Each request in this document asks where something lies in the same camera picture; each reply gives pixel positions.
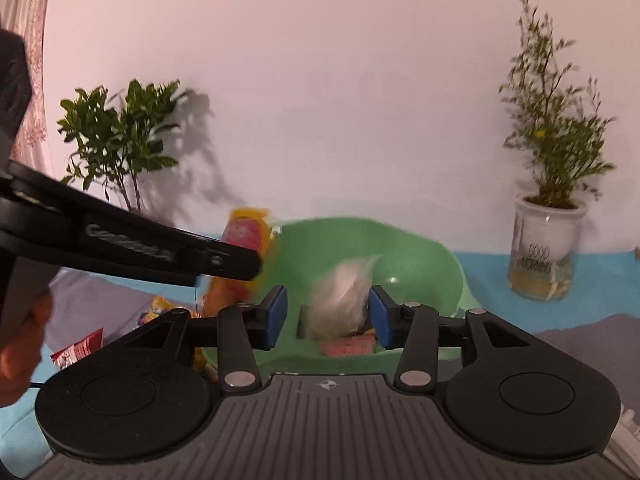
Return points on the blue and grey printed blanket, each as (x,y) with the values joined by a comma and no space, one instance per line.
(500,270)

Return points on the yellow cartoon snack packet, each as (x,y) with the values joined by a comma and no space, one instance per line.
(157,307)

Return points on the red and white snack packet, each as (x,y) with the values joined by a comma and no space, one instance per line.
(75,352)

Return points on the pink patterned curtain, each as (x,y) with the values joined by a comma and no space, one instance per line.
(35,35)

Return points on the yellow and pink snack packet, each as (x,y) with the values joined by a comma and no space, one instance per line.
(245,232)

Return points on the clear white snack packet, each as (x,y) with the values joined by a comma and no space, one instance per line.
(340,295)

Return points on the green plastic bowl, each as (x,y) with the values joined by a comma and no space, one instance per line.
(415,260)

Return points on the leafy green plant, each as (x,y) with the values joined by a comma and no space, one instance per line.
(120,130)

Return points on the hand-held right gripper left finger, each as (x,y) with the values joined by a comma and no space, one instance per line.
(277,317)

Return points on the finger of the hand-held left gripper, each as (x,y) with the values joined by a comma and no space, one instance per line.
(230,262)

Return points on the wispy plant in glass jar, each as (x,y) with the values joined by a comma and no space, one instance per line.
(545,240)

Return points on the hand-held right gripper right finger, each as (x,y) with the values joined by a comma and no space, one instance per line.
(380,317)

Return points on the person's left hand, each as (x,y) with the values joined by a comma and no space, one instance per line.
(22,360)

